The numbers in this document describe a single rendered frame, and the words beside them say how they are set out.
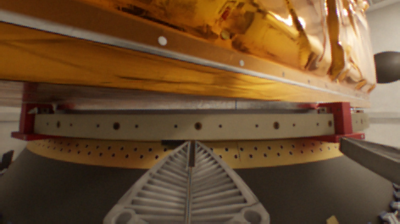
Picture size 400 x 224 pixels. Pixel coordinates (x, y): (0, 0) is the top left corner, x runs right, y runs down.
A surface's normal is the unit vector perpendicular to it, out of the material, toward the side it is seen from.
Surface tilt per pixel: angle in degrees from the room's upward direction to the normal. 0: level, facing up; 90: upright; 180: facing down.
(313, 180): 62
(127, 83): 90
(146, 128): 90
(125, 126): 90
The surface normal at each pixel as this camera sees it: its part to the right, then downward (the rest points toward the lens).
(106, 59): 0.58, -0.07
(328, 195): 0.29, -0.54
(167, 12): 0.47, 0.52
